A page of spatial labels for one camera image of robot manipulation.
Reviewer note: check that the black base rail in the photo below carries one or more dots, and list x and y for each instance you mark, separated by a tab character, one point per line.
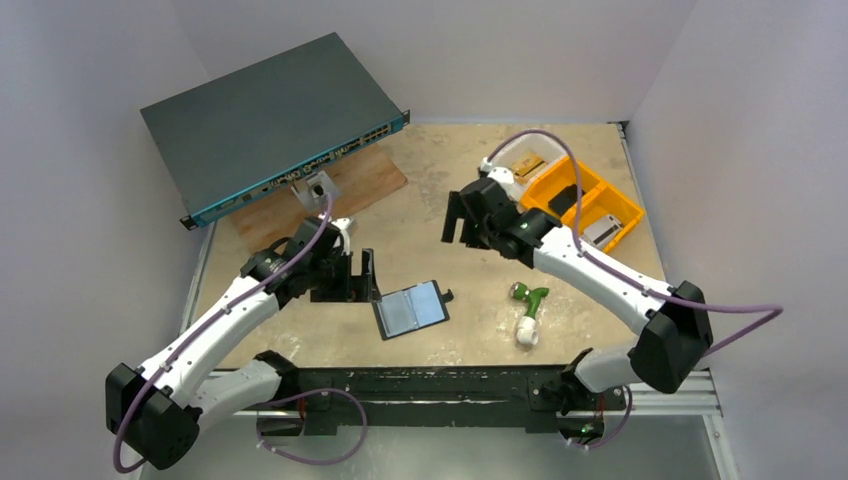
324	410

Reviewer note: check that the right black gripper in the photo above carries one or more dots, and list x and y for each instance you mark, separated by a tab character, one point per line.
466	221

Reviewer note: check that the gold striped card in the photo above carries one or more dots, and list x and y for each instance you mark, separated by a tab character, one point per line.
527	154

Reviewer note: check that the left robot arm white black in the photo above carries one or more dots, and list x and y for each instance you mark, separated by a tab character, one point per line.
157	410

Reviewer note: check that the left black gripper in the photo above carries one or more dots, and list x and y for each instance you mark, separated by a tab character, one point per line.
350	289

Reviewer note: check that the gold card in white bin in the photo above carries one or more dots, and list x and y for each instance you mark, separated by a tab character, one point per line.
525	169

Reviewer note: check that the silver card in yellow bin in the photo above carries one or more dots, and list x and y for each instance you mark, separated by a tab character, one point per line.
602	232

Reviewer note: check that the green white pipe fitting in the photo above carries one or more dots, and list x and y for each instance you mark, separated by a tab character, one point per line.
526	331

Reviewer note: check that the white plastic bin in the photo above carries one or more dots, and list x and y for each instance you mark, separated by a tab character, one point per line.
544	143

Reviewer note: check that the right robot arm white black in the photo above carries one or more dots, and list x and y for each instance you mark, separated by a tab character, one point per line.
671	337

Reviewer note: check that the wooden board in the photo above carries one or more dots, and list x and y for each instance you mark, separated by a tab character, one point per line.
362	179

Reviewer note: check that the black card in yellow bin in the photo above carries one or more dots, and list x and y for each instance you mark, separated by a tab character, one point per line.
564	200

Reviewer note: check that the small metal bracket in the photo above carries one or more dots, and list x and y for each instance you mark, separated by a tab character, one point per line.
313	190

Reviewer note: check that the yellow plastic bin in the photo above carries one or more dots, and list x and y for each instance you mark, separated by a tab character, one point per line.
596	197

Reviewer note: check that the black leather card holder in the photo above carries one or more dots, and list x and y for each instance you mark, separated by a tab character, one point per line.
411	309

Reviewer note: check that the grey blue network switch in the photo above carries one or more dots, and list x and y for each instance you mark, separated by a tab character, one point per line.
240	137

